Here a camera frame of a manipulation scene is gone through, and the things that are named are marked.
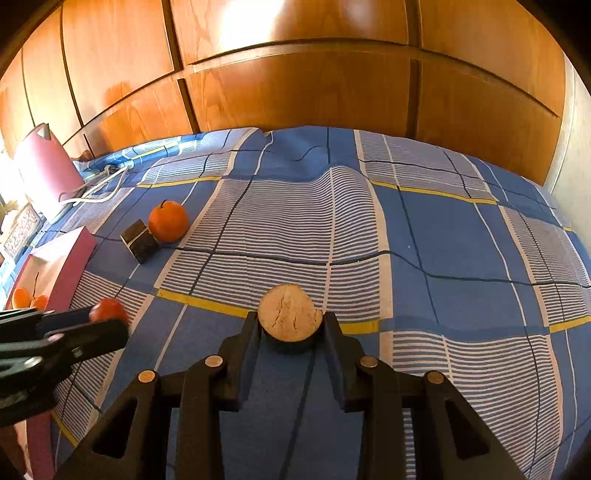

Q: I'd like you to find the orange tangerine fruit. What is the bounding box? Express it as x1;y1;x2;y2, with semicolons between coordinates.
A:
11;287;32;309

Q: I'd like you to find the red tomato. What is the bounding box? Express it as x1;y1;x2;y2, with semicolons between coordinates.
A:
88;298;129;324

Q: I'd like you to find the eggplant chunk pale cut face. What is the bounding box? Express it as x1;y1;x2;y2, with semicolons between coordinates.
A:
256;284;324;354

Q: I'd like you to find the pink rimmed white tray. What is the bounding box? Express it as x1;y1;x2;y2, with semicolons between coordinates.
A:
2;226;96;479

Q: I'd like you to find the silver ornate tissue box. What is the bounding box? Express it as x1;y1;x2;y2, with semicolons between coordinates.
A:
1;203;42;262

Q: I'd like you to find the pink electric kettle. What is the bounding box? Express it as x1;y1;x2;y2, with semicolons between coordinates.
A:
14;123;86;222

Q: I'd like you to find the orange with stem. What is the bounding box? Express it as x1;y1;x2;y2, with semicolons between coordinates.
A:
148;200;189;243

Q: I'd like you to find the blue plaid bed cover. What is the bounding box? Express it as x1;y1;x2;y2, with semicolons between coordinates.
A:
25;127;590;479

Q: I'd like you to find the wooden headboard panel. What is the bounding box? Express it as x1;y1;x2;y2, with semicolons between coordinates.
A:
1;1;566;183

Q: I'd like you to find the white kettle power cord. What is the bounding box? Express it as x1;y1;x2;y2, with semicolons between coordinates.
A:
58;163;130;205

